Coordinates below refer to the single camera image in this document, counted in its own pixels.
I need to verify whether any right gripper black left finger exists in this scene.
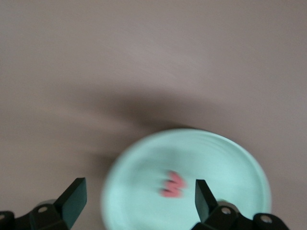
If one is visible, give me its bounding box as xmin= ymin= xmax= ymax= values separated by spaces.
xmin=0 ymin=177 xmax=87 ymax=230

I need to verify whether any pink foam letter w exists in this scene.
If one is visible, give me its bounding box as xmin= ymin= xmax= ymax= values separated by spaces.
xmin=158 ymin=170 xmax=187 ymax=199

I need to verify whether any light green plate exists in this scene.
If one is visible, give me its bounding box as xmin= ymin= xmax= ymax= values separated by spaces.
xmin=100 ymin=128 xmax=273 ymax=230

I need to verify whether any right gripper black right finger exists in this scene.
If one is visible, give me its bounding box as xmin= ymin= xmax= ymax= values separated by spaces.
xmin=191 ymin=179 xmax=288 ymax=230

